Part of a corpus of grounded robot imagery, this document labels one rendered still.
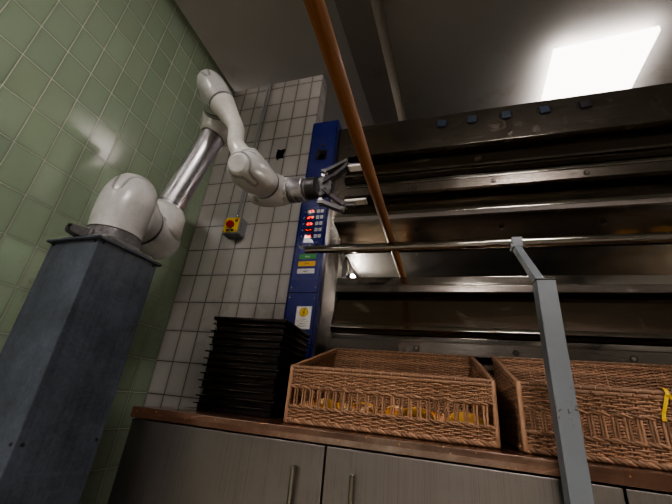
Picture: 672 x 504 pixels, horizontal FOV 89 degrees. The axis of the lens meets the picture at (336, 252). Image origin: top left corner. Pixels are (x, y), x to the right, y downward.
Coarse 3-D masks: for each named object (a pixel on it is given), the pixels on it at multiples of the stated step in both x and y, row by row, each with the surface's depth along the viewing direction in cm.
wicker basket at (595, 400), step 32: (512, 384) 87; (544, 384) 80; (576, 384) 78; (608, 384) 111; (640, 384) 109; (512, 416) 90; (544, 416) 77; (608, 416) 74; (640, 416) 72; (544, 448) 75; (608, 448) 72; (640, 448) 70
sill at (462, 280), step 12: (468, 276) 144; (480, 276) 142; (492, 276) 141; (504, 276) 139; (516, 276) 138; (528, 276) 137; (552, 276) 134; (564, 276) 133; (576, 276) 132; (588, 276) 131; (600, 276) 130; (612, 276) 129; (624, 276) 127; (636, 276) 126; (648, 276) 125; (660, 276) 124
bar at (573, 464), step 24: (456, 240) 113; (480, 240) 110; (504, 240) 108; (528, 240) 106; (552, 240) 104; (576, 240) 102; (600, 240) 100; (624, 240) 98; (648, 240) 97; (528, 264) 92; (552, 288) 78; (552, 312) 76; (552, 336) 74; (552, 360) 72; (552, 384) 70; (552, 408) 70; (576, 408) 67; (576, 432) 66; (576, 456) 64; (576, 480) 63
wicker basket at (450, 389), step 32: (352, 352) 142; (384, 352) 138; (416, 352) 136; (288, 384) 97; (320, 384) 95; (352, 384) 92; (416, 384) 89; (448, 384) 87; (480, 384) 85; (288, 416) 95; (320, 416) 91; (352, 416) 90; (384, 416) 87; (448, 416) 84; (480, 416) 106
